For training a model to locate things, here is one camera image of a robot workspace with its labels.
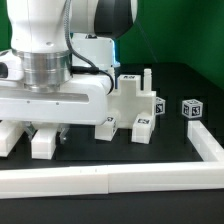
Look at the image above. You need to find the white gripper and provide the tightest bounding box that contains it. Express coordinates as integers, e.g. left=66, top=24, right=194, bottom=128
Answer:
left=0, top=74, right=113, bottom=144

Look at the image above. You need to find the white chair seat plate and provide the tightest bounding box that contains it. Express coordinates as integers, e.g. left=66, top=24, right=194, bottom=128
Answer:
left=108, top=68, right=156, bottom=129

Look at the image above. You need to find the white chair back frame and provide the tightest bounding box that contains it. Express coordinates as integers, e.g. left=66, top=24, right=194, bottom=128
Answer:
left=0, top=121, right=58, bottom=159

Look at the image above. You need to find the white tagged cube near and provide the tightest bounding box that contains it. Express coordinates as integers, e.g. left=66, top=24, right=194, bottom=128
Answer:
left=156, top=97, right=166, bottom=115

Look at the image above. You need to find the white tagged cube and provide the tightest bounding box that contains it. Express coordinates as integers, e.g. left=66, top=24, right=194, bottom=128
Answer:
left=182, top=99, right=203, bottom=119
left=156, top=97, right=166, bottom=115

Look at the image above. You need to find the white tagged cube far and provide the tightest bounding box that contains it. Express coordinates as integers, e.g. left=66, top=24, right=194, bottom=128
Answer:
left=182, top=99, right=203, bottom=119

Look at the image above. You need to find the grey braided cable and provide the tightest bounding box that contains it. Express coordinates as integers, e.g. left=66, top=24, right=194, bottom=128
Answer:
left=63, top=0, right=116, bottom=91

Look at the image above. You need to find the white U-shaped fence rail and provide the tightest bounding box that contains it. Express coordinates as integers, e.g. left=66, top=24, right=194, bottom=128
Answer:
left=0, top=121, right=224, bottom=199

